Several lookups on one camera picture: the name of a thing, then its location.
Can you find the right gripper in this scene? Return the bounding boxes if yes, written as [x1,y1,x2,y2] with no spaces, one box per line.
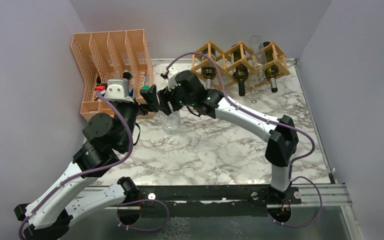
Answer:
[157,82,196,116]

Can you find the squat clear glass bottle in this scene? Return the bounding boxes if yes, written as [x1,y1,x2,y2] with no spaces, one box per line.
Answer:
[159,111,181,134]

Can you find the green bottle silver cap front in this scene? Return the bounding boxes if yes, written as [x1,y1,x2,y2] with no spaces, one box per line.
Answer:
[201,47,217,89]

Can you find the green bottle silver cap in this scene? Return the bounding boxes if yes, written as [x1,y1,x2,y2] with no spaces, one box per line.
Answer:
[264,47,279,93]
[201,47,217,89]

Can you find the green bottle black cap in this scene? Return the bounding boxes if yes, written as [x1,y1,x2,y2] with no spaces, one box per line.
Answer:
[231,45,249,97]

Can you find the slim clear glass bottle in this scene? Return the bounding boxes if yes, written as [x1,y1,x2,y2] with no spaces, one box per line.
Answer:
[245,75,260,104]

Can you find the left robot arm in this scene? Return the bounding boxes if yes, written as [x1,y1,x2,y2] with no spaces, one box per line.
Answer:
[14,80,159,240]

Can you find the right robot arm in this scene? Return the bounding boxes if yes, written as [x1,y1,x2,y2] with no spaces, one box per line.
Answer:
[157,70,299,204]

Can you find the wooden lattice wine rack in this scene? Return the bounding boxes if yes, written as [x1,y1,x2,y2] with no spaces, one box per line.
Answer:
[190,40,290,91]

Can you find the peach plastic file organizer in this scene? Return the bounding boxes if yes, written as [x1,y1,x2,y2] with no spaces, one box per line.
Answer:
[71,29,154,121]

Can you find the small items in organizer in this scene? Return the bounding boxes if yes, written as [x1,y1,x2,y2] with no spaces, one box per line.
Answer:
[94,71,134,97]

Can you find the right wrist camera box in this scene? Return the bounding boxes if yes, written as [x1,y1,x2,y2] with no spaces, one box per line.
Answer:
[160,67,179,91]

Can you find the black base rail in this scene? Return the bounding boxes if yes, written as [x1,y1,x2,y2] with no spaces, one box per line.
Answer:
[105,183,302,220]

